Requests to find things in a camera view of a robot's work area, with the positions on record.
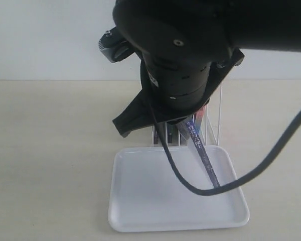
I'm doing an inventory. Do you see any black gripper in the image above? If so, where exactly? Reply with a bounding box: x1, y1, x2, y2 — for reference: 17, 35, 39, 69
112, 49, 245, 138

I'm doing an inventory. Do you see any red orange spine book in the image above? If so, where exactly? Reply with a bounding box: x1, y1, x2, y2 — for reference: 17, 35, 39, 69
194, 105, 207, 133

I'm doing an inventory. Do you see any blue moon cover book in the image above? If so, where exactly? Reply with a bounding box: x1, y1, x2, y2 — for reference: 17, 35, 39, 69
185, 119, 220, 188

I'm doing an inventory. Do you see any grey white spine book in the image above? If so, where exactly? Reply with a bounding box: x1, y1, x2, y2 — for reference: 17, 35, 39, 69
179, 127, 190, 145

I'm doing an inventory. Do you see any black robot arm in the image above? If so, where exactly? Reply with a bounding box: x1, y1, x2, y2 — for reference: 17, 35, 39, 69
113, 1, 301, 137

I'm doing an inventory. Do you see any black spine book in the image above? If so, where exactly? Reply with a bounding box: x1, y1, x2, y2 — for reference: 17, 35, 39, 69
167, 123, 176, 144

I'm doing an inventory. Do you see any dark thin book leftmost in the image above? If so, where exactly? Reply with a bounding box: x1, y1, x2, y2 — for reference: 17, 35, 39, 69
153, 128, 160, 145

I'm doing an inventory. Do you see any white plastic tray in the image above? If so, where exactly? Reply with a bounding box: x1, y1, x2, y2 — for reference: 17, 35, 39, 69
108, 147, 250, 232

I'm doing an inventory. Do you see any white wire book rack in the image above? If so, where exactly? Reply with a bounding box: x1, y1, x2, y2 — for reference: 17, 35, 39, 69
160, 84, 223, 147

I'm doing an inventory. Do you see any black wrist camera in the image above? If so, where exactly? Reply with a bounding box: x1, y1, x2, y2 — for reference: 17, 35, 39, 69
98, 27, 135, 63

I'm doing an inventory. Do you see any black cable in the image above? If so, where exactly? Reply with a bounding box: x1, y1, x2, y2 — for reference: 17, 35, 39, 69
145, 70, 301, 196

